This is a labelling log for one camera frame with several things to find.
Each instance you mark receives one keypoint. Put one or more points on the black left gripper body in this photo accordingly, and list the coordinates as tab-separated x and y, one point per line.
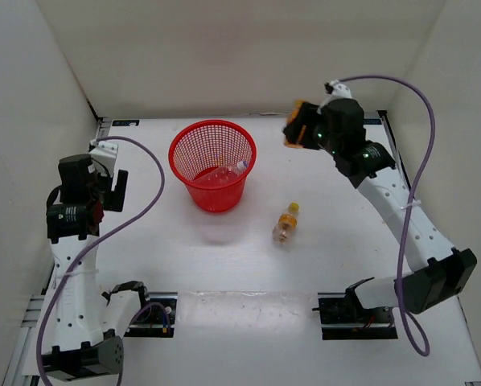
97	190

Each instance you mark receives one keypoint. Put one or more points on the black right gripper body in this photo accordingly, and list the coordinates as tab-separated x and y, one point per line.
330	141

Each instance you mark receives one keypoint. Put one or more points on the orange plastic bottle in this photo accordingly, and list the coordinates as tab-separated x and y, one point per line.
292	134

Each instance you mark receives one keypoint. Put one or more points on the clear plastic bottle white cap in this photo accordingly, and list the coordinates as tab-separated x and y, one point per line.
223	175

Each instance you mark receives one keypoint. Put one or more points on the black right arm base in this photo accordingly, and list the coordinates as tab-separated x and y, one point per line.
342	320

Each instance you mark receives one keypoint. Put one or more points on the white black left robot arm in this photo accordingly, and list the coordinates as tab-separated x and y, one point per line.
89	322

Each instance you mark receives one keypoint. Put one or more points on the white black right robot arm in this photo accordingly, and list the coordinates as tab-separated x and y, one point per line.
431	269

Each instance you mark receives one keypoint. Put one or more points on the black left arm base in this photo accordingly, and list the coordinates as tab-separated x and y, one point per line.
157	321

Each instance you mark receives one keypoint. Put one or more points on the red mesh waste bin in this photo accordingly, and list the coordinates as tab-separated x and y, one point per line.
201	148

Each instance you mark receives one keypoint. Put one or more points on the blue right corner label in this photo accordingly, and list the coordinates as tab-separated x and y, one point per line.
372	121

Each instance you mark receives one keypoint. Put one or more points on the blue corner label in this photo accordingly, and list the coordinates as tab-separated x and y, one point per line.
372	121
125	123

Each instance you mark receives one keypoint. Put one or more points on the blue left corner label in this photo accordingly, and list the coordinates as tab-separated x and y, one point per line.
125	123

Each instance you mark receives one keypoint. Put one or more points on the clear bottle yellow cap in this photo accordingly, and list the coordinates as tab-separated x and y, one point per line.
286	224

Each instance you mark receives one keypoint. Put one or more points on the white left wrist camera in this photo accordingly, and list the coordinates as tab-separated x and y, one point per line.
103	155

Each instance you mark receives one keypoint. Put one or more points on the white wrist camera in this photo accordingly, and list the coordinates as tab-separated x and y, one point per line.
336	90
103	155

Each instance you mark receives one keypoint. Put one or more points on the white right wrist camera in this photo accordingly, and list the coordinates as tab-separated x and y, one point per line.
336	90

